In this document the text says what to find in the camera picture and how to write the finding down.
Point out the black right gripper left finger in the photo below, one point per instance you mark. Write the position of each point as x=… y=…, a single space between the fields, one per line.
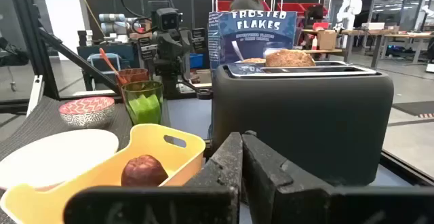
x=210 y=183

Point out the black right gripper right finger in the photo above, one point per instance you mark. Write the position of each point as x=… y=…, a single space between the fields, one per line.
x=271 y=183

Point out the dark red apple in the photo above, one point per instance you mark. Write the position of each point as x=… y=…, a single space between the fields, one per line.
x=144 y=171

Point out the blue frosted flakes cereal box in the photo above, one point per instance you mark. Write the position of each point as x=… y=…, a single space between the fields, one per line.
x=252 y=30

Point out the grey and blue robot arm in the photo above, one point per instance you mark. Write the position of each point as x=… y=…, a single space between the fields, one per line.
x=115 y=22

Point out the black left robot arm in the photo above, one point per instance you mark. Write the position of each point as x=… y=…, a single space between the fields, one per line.
x=171 y=81

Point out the blue plastic bin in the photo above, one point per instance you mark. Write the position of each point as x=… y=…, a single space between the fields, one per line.
x=196 y=61

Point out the red plastic storage bin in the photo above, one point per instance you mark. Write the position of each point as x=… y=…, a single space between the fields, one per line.
x=223 y=6
x=295 y=8

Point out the green drinking glass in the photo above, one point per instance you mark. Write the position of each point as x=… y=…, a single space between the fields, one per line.
x=144 y=105

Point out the black two-slot toaster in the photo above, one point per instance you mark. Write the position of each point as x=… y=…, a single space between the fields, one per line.
x=301 y=122

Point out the brown bread slice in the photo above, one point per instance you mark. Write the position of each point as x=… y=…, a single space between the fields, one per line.
x=290 y=58

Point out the brown cardboard box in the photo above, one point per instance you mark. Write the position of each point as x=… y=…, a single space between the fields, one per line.
x=326 y=40

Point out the cream round plate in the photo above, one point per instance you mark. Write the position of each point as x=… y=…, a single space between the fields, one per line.
x=57 y=156

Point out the black floor mat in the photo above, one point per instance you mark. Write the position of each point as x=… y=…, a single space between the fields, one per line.
x=413 y=108

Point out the wooden workbench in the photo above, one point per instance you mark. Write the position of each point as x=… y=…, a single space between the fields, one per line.
x=359 y=32
x=407 y=35

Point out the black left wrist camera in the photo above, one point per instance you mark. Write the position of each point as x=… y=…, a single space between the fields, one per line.
x=167 y=18

